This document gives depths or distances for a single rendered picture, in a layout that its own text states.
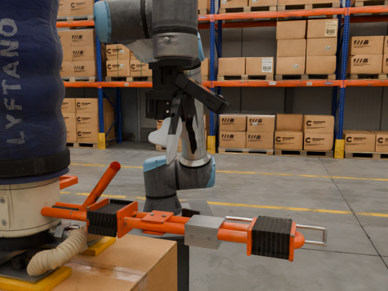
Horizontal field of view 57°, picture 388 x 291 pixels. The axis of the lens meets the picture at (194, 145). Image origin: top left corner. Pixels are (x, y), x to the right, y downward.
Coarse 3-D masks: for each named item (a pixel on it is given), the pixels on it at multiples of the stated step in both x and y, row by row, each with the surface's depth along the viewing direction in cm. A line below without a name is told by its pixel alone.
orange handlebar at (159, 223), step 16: (64, 176) 113; (48, 208) 82; (128, 224) 75; (144, 224) 74; (160, 224) 73; (176, 224) 72; (224, 224) 73; (240, 224) 72; (224, 240) 69; (240, 240) 68; (304, 240) 66
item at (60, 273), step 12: (0, 264) 79; (12, 264) 76; (24, 264) 77; (0, 276) 75; (12, 276) 74; (24, 276) 74; (36, 276) 74; (48, 276) 75; (60, 276) 76; (0, 288) 74; (12, 288) 72; (24, 288) 71; (36, 288) 71; (48, 288) 73
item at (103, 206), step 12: (96, 204) 79; (108, 204) 82; (120, 204) 82; (132, 204) 79; (96, 216) 75; (108, 216) 74; (120, 216) 74; (96, 228) 75; (108, 228) 75; (120, 228) 75; (132, 228) 80
